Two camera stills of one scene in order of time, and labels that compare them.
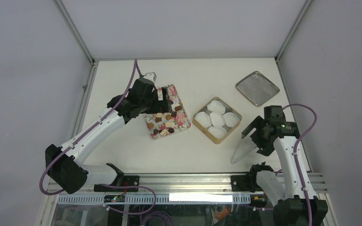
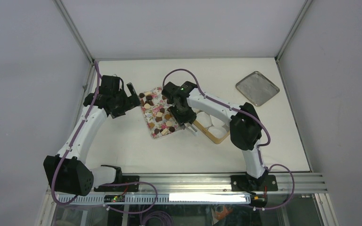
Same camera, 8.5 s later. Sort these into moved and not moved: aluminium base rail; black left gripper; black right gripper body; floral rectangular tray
Moved: black right gripper body; black left gripper
Not moved: aluminium base rail; floral rectangular tray
